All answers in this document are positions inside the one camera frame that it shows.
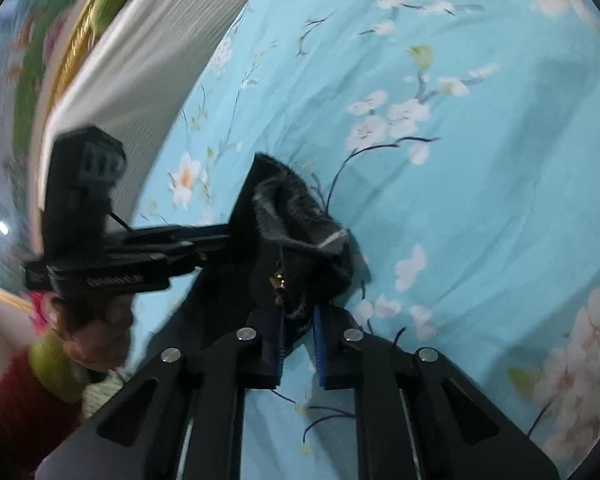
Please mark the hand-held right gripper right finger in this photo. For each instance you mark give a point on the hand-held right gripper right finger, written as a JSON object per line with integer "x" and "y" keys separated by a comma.
{"x": 320, "y": 347}

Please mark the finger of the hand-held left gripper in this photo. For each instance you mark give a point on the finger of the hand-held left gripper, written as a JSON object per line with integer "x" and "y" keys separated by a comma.
{"x": 190, "y": 259}
{"x": 180, "y": 235}

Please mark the person's left hand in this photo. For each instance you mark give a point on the person's left hand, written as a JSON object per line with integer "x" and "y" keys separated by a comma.
{"x": 97, "y": 327}

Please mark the gold framed floral picture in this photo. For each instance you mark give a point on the gold framed floral picture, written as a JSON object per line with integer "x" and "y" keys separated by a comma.
{"x": 35, "y": 50}

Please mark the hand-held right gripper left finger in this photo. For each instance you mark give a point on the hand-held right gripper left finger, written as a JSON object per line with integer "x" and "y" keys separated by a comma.
{"x": 280, "y": 345}

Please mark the blue floral bed sheet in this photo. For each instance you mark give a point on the blue floral bed sheet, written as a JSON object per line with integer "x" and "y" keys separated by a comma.
{"x": 455, "y": 185}

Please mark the white ribbed pillow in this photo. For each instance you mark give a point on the white ribbed pillow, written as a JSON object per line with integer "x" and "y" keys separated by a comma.
{"x": 145, "y": 70}

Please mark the black pants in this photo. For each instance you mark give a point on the black pants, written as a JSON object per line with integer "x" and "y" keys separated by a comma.
{"x": 285, "y": 220}

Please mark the person's left forearm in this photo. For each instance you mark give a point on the person's left forearm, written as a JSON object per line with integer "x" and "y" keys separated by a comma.
{"x": 25, "y": 410}

